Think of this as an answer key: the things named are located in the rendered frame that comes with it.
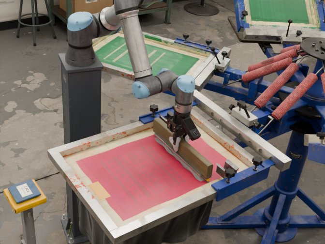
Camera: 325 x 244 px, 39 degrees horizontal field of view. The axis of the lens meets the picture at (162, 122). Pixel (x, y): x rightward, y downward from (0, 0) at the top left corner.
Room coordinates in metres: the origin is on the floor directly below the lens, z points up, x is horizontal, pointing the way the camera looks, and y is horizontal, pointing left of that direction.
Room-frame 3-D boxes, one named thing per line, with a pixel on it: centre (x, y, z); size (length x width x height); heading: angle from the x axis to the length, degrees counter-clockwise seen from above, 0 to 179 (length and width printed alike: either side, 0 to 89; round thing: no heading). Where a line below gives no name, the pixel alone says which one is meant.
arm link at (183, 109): (1.68, -0.08, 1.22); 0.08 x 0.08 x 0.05
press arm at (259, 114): (1.94, -0.44, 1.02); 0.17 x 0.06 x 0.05; 128
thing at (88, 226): (1.40, 0.23, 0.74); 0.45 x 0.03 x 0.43; 38
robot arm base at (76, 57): (2.04, 0.44, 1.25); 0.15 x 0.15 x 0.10
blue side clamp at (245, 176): (1.52, -0.36, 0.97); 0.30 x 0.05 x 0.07; 128
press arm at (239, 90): (2.47, -0.25, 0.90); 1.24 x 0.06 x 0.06; 68
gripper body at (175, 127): (1.68, -0.08, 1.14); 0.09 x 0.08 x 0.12; 38
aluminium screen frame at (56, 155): (1.59, 0.00, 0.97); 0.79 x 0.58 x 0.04; 128
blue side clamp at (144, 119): (1.95, -0.01, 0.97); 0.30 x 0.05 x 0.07; 128
